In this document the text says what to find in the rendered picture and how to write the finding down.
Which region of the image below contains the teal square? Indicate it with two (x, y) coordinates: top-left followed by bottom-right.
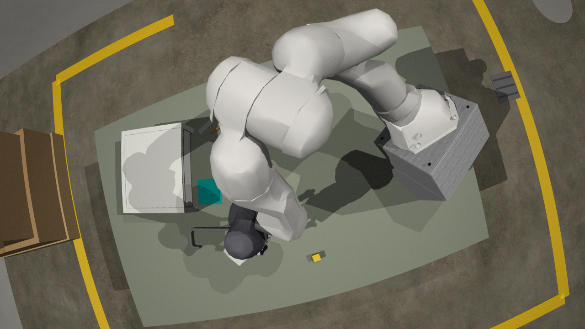
(197, 179), (222, 205)

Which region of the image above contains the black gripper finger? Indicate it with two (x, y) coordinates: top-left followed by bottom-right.
(256, 237), (271, 255)

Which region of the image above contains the grey flat bar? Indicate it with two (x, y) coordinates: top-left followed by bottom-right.
(198, 119), (213, 134)

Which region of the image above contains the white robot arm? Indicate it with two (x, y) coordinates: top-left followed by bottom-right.
(206, 8), (459, 266)

